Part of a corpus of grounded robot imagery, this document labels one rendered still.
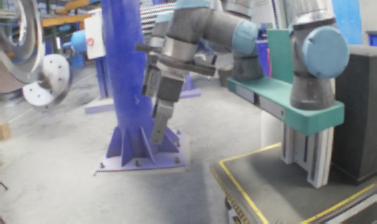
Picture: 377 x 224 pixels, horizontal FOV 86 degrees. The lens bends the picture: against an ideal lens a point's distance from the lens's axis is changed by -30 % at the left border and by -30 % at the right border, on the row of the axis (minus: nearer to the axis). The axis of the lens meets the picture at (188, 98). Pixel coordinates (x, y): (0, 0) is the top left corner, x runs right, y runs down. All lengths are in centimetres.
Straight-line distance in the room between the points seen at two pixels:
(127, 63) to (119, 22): 33
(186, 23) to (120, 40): 148
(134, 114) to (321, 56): 173
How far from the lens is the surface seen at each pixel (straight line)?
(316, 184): 109
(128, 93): 207
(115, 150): 232
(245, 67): 114
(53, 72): 89
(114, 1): 207
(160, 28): 107
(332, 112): 75
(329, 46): 56
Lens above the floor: 95
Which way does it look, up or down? 14 degrees down
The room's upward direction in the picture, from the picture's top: 8 degrees counter-clockwise
